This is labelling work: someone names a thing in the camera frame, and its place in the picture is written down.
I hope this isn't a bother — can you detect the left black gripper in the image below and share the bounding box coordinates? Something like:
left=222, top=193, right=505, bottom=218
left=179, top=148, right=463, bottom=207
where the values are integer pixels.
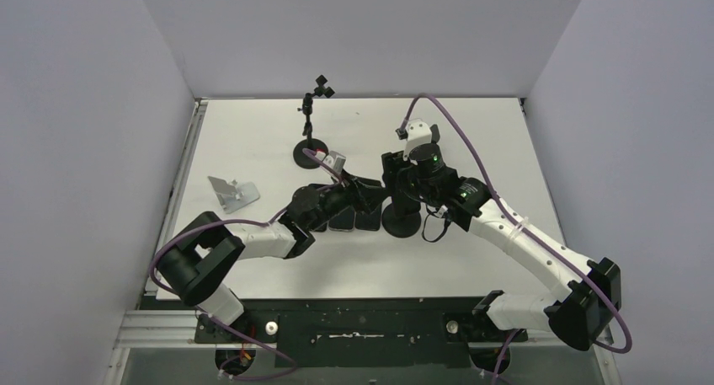
left=306, top=168, right=390, bottom=232

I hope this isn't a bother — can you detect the black phone stand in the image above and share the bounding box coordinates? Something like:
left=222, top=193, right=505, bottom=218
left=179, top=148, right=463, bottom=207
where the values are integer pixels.
left=381, top=203, right=422, bottom=238
left=292, top=74, right=335, bottom=169

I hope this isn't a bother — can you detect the brown base phone stand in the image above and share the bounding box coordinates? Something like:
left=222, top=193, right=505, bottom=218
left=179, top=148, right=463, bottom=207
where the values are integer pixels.
left=429, top=124, right=440, bottom=144

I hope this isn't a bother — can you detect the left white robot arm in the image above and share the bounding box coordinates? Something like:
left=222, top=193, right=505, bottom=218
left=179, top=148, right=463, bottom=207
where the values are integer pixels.
left=149, top=175, right=389, bottom=342

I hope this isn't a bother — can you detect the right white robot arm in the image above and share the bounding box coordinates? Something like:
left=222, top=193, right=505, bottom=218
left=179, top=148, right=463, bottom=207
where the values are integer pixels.
left=381, top=143, right=621, bottom=350

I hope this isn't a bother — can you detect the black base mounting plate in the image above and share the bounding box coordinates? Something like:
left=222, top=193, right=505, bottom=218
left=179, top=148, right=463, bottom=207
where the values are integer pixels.
left=139, top=296, right=587, bottom=370

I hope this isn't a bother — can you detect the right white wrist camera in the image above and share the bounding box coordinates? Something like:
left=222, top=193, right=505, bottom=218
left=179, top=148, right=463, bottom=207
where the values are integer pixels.
left=396, top=119, right=433, bottom=161

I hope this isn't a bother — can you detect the aluminium rail left edge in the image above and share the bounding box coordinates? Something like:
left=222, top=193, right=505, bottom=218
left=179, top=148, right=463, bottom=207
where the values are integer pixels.
left=151, top=98, right=209, bottom=261

